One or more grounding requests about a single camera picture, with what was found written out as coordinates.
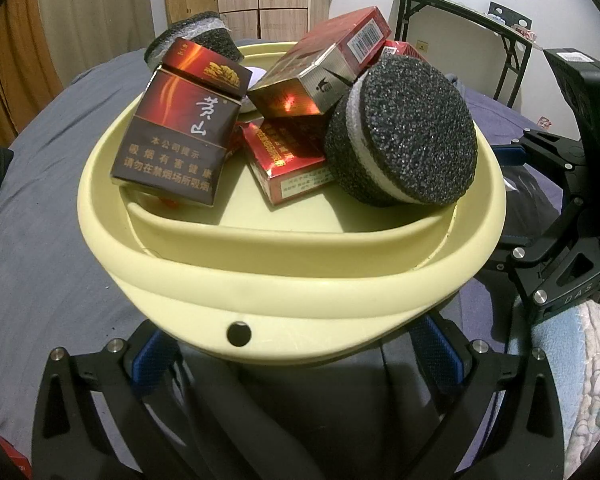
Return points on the yellowed wall socket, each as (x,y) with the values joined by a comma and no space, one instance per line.
(422,45)

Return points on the white round puff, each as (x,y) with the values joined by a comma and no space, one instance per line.
(254,77)

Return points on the pink bag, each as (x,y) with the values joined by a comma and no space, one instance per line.
(545,121)

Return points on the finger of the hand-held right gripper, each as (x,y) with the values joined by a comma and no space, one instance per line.
(540,152)
(555,280)

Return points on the black chair back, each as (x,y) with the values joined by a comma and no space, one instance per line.
(500,10)

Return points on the brown curtain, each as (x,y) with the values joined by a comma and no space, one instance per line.
(80,20)

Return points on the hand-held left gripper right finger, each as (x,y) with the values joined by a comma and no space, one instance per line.
(440,355)

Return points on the grey blanket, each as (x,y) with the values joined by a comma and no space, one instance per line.
(40,235)

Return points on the silver red cigarette box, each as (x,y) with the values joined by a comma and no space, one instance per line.
(325,60)

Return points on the yellow plastic basin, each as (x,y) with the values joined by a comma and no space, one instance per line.
(280,285)

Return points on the black foam disc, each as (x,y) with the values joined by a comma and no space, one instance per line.
(200,35)
(410,125)

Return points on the dark brown cigarette box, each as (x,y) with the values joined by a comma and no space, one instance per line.
(180,125)

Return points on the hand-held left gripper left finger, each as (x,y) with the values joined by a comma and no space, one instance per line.
(147,360)

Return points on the red packet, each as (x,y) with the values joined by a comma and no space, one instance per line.
(15,460)

